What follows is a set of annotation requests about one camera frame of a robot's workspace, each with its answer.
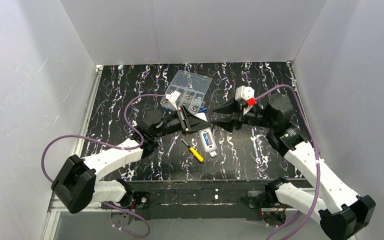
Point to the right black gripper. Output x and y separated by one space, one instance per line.
240 117

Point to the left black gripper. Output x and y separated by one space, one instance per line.
183 119

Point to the white remote control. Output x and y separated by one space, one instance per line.
213 146

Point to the white remote battery cover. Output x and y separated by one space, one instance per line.
213 154

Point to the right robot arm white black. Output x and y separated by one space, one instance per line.
340 211

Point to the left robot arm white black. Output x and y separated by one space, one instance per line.
79 181

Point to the clear plastic parts organizer box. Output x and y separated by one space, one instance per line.
192 88

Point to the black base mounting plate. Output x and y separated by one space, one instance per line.
203 199

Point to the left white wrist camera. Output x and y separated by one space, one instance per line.
171 99

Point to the yellow handled screwdriver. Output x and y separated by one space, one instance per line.
193 151

